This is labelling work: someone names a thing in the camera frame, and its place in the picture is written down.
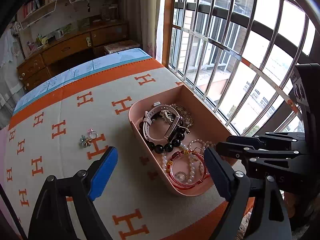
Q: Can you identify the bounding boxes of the pink smart watch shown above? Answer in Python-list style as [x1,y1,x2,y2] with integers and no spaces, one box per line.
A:
[142,101,181,145]

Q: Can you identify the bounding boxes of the pink jewelry box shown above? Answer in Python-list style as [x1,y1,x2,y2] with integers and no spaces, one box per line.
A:
[129,85,231,197]

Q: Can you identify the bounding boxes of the orange H pattern blanket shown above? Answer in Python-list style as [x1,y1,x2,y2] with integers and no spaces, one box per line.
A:
[1,59,227,239]

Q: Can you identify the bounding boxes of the metal window grille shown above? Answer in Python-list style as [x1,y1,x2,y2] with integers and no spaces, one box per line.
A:
[162,0,319,136]

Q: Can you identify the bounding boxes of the wooden desk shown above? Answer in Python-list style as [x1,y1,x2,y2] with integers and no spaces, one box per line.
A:
[17,21,130,91]

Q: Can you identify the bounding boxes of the white lace cover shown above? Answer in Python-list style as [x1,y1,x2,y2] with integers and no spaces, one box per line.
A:
[0,27,24,128]

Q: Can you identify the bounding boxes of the light blue bed sheet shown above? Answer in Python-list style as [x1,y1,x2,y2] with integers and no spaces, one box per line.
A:
[14,48,151,114]

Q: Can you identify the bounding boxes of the beige curtain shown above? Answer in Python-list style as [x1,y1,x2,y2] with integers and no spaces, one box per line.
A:
[122,0,164,62]

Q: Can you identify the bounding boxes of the pearl bracelet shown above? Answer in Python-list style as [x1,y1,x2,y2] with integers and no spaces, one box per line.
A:
[161,138,216,184]

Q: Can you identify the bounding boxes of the black bead bracelet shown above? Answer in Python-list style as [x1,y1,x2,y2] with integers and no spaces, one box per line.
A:
[138,121,190,155]

